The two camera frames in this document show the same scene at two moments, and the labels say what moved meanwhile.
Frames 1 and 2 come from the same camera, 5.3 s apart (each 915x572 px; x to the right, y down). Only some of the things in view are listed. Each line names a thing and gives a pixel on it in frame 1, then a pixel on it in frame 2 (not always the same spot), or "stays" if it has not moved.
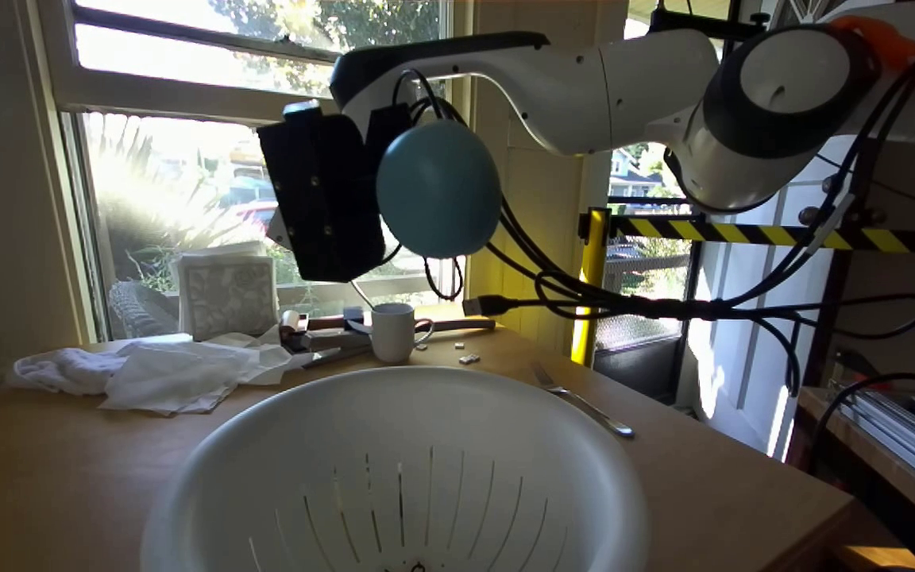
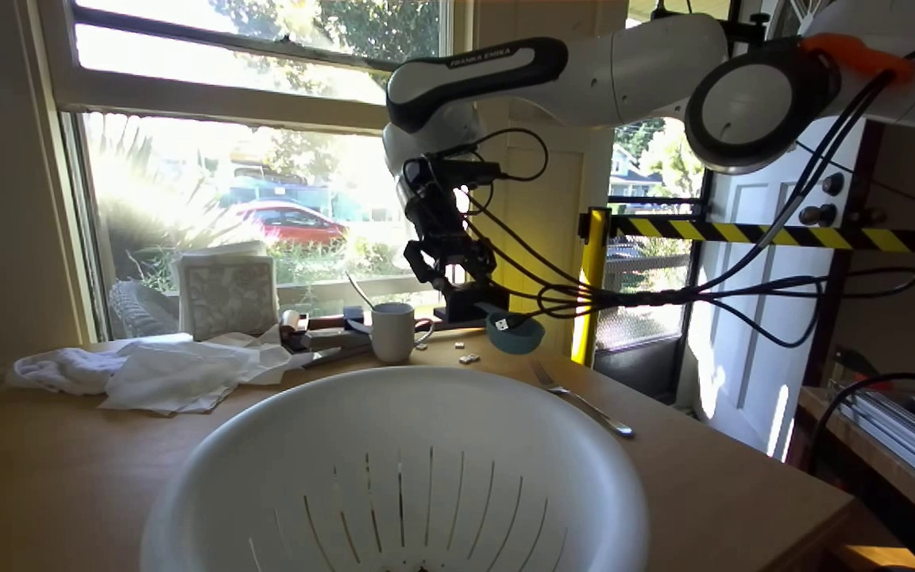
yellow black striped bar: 783,234 stays
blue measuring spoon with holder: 347,181 to 508,330
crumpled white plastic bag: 162,376 stays
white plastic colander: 401,470 stays
